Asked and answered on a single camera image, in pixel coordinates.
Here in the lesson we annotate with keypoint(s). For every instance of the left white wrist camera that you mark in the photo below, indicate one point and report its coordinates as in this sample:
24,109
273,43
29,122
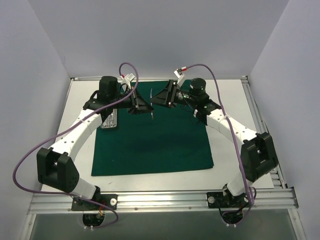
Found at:
126,80

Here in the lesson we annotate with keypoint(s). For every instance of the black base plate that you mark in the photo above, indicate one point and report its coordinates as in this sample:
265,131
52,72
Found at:
224,199
110,200

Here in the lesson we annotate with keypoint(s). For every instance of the front aluminium rail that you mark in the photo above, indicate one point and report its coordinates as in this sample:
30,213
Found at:
163,202

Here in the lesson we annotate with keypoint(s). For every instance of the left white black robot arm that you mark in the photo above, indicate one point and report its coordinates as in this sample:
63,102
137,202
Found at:
55,165

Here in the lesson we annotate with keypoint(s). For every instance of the silver straight hemostat forceps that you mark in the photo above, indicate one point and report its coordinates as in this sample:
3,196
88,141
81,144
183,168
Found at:
109,121

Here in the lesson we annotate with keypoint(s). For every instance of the silver curved hemostat forceps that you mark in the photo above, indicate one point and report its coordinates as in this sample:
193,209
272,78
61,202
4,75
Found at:
114,120

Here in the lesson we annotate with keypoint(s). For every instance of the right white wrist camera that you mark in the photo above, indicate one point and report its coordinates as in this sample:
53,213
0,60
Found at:
179,73

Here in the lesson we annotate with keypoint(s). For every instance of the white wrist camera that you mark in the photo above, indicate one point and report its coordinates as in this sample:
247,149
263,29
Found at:
126,80
179,73

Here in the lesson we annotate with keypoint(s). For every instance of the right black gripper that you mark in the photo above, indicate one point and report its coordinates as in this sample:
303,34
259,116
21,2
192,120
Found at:
170,94

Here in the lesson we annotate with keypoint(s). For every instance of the aluminium rail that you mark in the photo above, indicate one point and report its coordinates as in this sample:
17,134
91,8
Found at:
96,78
163,202
260,125

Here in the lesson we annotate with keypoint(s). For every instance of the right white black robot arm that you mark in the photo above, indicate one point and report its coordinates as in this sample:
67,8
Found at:
256,151

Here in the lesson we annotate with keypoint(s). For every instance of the right aluminium rail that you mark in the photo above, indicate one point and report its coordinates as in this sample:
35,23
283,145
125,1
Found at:
260,125

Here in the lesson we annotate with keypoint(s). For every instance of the green surgical cloth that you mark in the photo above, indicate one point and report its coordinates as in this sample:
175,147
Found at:
173,142

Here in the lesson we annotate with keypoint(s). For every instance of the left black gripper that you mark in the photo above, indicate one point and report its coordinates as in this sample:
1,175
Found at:
134,100

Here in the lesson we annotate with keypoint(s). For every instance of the silver surgical scissors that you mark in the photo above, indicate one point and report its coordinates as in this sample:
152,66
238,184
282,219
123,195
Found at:
151,104

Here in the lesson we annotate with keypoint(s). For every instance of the silver metal instrument tray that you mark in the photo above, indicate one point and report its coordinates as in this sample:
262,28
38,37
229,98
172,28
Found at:
102,126

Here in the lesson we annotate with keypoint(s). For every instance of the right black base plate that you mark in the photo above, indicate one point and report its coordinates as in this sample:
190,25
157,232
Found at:
224,199

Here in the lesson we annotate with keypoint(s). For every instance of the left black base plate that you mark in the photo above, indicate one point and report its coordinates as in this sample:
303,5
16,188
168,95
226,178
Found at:
110,200

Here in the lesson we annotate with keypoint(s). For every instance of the back aluminium rail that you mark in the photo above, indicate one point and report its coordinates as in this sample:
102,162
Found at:
96,78

